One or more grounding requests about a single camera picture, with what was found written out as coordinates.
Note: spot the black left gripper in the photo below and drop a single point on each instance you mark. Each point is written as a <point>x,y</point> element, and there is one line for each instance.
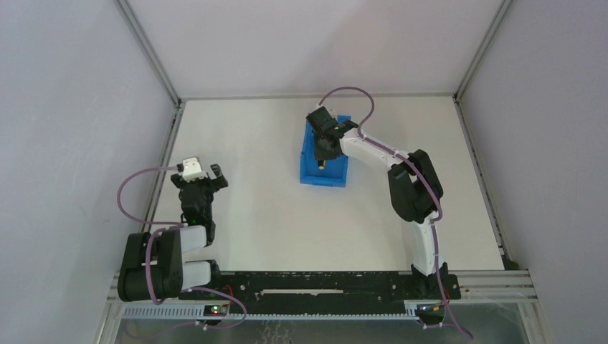
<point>198,183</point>

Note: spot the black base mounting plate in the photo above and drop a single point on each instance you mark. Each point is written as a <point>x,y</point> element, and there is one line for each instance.
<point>295,291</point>

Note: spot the blue plastic bin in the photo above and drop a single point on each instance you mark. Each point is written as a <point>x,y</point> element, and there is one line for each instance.
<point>335,172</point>

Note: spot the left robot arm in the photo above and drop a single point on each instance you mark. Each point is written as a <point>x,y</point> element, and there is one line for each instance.
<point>153,266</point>

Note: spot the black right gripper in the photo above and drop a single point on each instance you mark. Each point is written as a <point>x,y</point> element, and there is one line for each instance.
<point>324,140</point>

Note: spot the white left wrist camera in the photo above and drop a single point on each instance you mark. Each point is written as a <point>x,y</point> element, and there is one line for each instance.
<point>190,169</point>

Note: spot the grey slotted cable duct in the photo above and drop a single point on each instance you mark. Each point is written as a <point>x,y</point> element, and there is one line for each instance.
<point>202,312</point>

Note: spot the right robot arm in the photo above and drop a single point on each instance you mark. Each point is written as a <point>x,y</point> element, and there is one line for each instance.
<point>414,188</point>

